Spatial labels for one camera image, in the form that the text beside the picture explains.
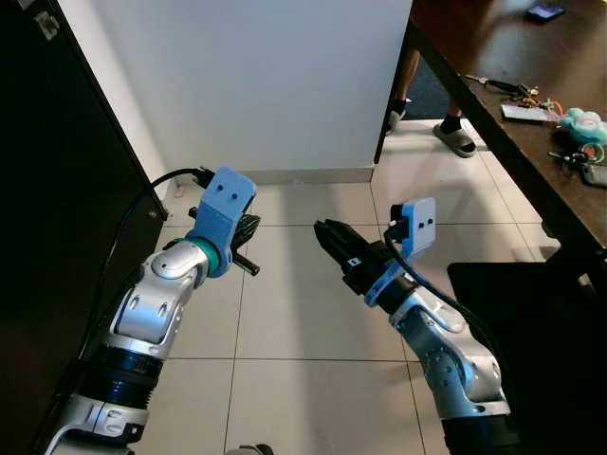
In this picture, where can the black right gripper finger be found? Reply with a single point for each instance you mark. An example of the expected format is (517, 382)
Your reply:
(346, 239)
(330, 248)

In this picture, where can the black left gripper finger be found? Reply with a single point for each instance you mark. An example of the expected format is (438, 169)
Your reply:
(247, 241)
(248, 225)

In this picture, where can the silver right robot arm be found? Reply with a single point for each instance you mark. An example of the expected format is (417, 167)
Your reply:
(455, 365)

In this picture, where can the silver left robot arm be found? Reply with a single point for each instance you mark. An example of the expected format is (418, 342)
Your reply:
(142, 313)

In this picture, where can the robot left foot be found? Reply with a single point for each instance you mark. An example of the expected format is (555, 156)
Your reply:
(248, 450)

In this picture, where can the dark glossy cabinet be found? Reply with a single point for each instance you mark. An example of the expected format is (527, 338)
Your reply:
(57, 209)

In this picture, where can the black chair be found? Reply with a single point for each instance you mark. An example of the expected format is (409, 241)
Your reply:
(531, 370)

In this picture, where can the black flat tablet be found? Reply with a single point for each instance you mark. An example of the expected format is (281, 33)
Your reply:
(596, 175)

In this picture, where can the white card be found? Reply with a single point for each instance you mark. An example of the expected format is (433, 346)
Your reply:
(526, 113)

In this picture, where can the black key bunch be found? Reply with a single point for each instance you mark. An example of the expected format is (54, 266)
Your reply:
(572, 157)

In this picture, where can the brown wooden table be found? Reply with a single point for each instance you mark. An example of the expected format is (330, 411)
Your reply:
(531, 57)

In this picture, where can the grey cabinet latch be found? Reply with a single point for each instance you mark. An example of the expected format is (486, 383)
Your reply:
(47, 25)

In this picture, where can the dark smartphone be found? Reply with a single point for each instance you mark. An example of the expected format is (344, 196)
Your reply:
(545, 11)

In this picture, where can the blue-white left wrist camera mount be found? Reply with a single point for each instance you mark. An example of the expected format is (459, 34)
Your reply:
(226, 204)

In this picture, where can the blue-white wrist camera mount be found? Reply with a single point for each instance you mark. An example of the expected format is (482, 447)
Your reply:
(226, 204)
(417, 227)

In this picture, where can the blue-white right wrist camera mount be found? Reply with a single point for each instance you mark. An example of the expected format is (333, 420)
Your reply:
(417, 227)

